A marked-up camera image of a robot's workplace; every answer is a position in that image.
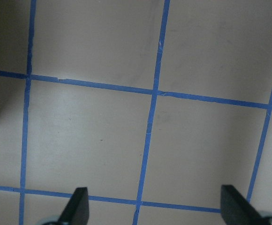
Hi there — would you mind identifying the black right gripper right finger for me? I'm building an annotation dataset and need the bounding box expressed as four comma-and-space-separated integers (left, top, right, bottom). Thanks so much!
220, 185, 269, 225

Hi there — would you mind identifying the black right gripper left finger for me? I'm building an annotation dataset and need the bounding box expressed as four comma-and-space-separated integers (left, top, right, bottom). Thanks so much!
57, 187, 90, 225

